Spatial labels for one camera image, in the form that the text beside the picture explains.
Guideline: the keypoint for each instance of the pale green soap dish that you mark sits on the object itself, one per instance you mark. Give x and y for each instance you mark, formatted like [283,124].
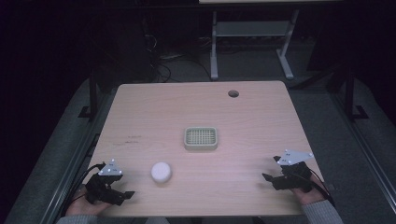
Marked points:
[200,138]

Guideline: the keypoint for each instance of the white round soap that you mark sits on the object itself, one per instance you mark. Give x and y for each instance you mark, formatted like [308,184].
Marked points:
[161,172]

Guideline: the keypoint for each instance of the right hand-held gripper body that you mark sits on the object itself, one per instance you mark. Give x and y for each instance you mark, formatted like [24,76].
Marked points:
[294,177]

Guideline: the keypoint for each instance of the person's right hand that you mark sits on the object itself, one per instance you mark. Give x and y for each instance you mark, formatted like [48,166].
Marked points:
[308,196]

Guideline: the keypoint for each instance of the white metal desk frame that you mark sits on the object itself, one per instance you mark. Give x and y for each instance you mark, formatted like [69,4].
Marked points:
[249,28]

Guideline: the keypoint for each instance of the person's left hand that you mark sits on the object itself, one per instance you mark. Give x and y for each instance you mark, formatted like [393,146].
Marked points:
[81,207]

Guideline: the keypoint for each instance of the black metal stand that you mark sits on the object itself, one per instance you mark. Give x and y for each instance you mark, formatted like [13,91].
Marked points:
[92,99]
[350,96]

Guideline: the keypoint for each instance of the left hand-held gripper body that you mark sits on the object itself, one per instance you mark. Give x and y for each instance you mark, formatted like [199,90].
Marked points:
[102,188]

